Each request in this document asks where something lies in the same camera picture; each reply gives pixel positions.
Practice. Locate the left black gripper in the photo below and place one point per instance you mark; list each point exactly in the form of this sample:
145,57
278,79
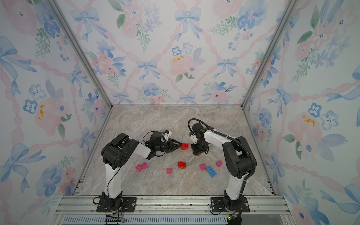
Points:
171,144

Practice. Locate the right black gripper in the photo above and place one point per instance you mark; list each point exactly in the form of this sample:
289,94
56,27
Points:
195,151

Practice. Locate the red 2x4 lego brick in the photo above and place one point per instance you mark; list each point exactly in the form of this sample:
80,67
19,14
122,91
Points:
184,146

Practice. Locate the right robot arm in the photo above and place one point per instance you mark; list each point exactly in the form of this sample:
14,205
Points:
239,158

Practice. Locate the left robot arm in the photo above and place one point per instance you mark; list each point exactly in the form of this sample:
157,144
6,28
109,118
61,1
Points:
116,154

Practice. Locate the blue 2x4 lego brick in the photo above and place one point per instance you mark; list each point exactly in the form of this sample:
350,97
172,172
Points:
211,171

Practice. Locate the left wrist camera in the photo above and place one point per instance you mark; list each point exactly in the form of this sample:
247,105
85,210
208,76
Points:
167,133

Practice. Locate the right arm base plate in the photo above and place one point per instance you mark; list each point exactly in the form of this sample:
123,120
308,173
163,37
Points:
221,204

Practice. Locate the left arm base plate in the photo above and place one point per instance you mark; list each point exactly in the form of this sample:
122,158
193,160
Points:
120,204

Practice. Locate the aluminium front rail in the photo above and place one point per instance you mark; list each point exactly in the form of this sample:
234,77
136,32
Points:
172,210

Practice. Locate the right corner aluminium post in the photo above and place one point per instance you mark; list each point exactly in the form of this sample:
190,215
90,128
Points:
271,49

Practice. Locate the corner aluminium post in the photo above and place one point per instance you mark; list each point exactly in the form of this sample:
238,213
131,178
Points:
60,18
271,49

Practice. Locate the left corner aluminium post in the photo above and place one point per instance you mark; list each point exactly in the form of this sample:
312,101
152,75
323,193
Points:
60,18

